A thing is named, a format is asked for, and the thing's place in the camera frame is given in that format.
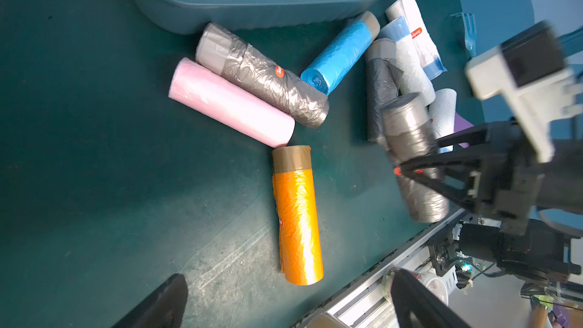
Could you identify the teal plastic storage box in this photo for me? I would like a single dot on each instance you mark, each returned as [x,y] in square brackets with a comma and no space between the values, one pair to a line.
[186,17]

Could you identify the metal rail frame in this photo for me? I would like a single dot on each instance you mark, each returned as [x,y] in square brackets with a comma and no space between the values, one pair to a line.
[473,287]

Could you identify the small white roll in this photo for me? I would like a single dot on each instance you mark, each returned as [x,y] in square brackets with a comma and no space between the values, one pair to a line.
[442,112]

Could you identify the translucent grey roll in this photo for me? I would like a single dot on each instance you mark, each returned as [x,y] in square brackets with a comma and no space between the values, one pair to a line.
[381,86]

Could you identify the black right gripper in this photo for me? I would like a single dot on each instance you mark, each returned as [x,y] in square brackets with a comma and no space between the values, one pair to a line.
[506,182]

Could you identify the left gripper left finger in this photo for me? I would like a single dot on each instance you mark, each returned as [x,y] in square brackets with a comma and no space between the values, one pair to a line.
[164,307]

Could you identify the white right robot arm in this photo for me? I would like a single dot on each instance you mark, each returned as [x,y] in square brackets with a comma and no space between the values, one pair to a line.
[540,256]

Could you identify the pink bag roll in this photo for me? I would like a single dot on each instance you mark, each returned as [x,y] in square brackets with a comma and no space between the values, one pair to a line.
[204,91]

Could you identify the blue garden fork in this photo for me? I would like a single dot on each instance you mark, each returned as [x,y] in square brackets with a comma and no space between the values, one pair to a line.
[470,32]

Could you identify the white roll red label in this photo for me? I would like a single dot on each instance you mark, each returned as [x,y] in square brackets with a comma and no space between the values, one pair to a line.
[428,53]

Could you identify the dark grey bag roll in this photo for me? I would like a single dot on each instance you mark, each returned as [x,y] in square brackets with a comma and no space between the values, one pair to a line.
[227,55]

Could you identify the blue roll gold end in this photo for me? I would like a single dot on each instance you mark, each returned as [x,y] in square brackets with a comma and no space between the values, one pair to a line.
[327,71]

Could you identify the white roll blue end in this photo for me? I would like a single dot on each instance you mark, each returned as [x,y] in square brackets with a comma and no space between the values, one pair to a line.
[398,48]

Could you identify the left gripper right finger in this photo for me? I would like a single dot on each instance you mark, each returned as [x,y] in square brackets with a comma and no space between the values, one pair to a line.
[417,306]

